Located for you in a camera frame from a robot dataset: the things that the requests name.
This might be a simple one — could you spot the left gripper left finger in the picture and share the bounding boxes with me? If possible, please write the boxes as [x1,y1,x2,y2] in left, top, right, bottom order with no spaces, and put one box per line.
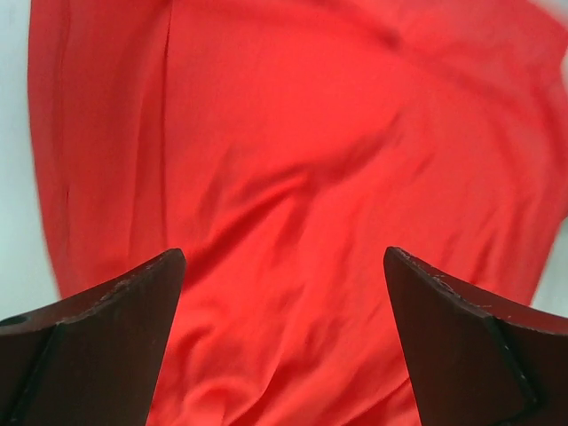
[1,248,185,426]

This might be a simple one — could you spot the red tank top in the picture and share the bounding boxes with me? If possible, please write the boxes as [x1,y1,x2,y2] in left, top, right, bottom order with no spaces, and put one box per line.
[28,1,567,425]

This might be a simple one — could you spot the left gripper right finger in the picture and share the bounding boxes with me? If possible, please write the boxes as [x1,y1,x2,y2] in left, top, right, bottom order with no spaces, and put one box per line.
[383,247,567,426]

